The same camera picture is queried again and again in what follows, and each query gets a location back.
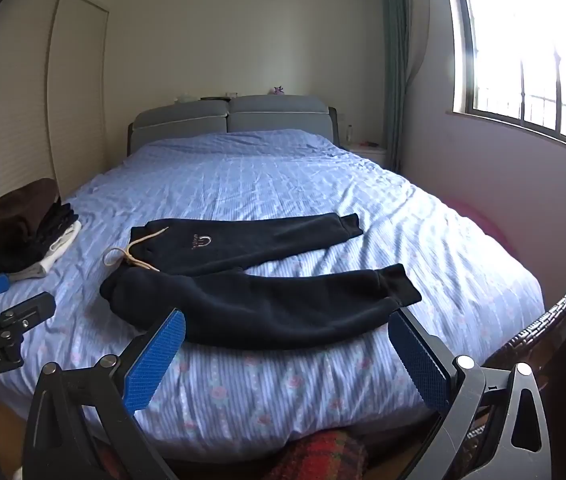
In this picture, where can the green curtain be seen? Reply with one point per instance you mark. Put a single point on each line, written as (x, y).
(396, 25)

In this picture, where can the pink object beside bed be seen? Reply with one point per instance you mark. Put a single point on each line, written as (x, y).
(483, 232)

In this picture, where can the folded white garment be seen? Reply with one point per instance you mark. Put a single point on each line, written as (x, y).
(57, 250)

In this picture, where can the cream sliding closet doors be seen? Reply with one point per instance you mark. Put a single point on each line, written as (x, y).
(51, 92)

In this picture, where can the red plaid blanket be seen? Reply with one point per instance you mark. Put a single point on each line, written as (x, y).
(327, 455)

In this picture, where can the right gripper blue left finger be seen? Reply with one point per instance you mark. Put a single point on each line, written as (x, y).
(59, 443)

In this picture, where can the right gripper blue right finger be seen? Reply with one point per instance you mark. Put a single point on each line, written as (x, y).
(491, 423)

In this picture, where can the window with dark frame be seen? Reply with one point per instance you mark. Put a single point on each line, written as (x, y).
(510, 62)

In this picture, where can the white bedside table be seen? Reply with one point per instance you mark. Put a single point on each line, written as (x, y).
(373, 153)

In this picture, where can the stack of folded dark clothes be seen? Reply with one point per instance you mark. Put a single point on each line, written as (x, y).
(32, 219)

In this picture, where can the dark navy fleece pants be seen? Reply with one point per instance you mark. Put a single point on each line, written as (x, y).
(200, 267)

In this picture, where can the grey padded headboard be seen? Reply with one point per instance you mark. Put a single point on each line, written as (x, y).
(268, 112)

